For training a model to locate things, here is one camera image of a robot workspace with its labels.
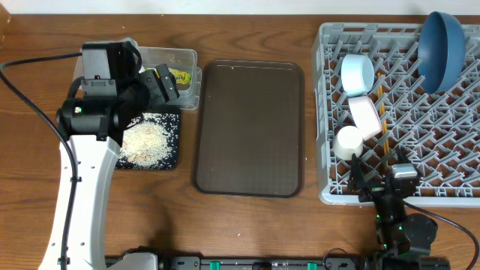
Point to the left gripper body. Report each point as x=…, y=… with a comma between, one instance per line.
x=155, y=95

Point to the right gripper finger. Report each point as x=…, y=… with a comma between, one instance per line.
x=401, y=154
x=356, y=179

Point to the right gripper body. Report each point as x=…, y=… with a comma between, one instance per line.
x=375, y=190

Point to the yellow snack wrapper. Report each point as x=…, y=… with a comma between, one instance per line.
x=181, y=77

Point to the white cup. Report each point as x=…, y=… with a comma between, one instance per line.
x=348, y=142

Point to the wooden chopstick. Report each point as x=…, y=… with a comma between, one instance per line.
x=386, y=151
x=381, y=101

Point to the white bowl with rice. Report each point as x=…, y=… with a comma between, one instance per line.
x=365, y=116

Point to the light blue bowl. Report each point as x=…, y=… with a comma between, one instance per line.
x=357, y=75

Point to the dark blue plate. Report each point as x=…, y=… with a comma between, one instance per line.
x=441, y=49

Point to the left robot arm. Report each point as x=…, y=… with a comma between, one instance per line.
x=99, y=107

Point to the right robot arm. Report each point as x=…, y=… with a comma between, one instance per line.
x=406, y=238

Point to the grey dishwasher rack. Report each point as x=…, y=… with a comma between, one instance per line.
x=440, y=132

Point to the clear plastic bin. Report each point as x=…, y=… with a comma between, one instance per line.
x=176, y=63

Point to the black plastic bin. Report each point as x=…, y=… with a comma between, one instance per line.
x=157, y=138

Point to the pile of white rice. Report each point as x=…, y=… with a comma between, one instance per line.
x=148, y=140

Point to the dark brown tray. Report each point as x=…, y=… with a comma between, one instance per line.
x=250, y=138

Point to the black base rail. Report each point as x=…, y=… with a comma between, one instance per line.
x=196, y=263

